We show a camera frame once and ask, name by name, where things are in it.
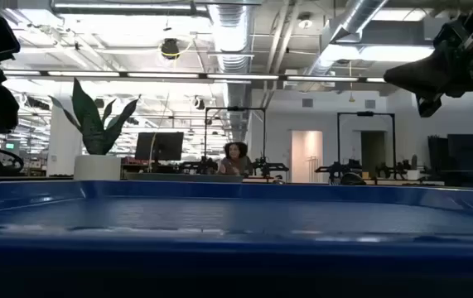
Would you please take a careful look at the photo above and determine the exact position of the black computer monitor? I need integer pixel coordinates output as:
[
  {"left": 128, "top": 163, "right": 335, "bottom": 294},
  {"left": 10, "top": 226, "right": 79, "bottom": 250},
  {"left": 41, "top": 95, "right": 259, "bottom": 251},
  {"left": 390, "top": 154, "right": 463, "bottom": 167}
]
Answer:
[{"left": 133, "top": 131, "right": 186, "bottom": 163}]

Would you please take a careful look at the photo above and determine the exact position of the white plant pot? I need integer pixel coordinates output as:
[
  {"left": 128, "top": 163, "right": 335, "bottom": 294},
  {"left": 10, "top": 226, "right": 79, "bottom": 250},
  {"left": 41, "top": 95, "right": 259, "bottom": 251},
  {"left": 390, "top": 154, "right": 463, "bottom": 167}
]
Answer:
[{"left": 73, "top": 154, "right": 123, "bottom": 182}]

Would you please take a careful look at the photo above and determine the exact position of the green snake plant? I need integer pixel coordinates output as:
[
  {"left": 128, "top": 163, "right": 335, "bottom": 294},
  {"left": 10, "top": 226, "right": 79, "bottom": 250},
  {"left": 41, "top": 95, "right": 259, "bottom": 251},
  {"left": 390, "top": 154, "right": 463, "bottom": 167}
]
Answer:
[{"left": 48, "top": 77, "right": 142, "bottom": 156}]

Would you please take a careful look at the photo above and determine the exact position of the long ceiling light strip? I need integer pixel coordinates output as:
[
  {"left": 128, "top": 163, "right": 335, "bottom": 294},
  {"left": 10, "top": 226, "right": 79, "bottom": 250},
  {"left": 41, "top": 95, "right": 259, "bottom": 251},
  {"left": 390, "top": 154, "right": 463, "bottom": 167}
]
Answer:
[{"left": 2, "top": 70, "right": 387, "bottom": 84}]

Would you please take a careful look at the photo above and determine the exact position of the black background rig frame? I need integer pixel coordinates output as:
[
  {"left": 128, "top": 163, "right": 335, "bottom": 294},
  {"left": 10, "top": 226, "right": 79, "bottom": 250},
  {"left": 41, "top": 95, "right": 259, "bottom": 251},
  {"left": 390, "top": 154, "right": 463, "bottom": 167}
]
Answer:
[
  {"left": 203, "top": 105, "right": 268, "bottom": 175},
  {"left": 336, "top": 110, "right": 397, "bottom": 180}
]

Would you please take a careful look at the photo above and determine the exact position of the dark cabinet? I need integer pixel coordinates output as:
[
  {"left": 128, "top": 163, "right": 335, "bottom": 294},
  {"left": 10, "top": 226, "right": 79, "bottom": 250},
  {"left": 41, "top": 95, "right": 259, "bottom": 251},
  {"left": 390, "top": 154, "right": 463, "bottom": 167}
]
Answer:
[{"left": 427, "top": 132, "right": 473, "bottom": 188}]

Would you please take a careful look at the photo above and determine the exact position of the person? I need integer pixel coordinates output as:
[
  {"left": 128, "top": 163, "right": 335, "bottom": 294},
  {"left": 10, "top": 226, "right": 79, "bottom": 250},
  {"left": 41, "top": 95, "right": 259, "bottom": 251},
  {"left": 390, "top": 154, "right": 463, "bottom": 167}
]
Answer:
[{"left": 217, "top": 142, "right": 255, "bottom": 177}]

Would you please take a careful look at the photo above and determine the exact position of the black ceiling dome device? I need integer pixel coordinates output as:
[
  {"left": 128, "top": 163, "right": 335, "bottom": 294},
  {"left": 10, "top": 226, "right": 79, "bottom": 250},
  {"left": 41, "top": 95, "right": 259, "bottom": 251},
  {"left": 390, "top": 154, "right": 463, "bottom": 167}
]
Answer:
[{"left": 160, "top": 37, "right": 181, "bottom": 61}]

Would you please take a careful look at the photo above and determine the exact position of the silver spiral ventilation duct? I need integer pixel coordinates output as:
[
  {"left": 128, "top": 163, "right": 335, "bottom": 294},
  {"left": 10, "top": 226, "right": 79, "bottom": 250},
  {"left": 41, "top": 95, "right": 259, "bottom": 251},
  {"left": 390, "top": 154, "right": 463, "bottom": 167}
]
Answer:
[
  {"left": 302, "top": 0, "right": 391, "bottom": 84},
  {"left": 207, "top": 0, "right": 258, "bottom": 142}
]

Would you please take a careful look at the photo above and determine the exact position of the blue plastic tray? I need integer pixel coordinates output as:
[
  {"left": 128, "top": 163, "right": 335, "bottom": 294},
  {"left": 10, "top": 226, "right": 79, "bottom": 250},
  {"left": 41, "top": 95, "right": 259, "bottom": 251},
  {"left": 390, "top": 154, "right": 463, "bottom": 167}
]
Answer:
[{"left": 0, "top": 180, "right": 473, "bottom": 298}]

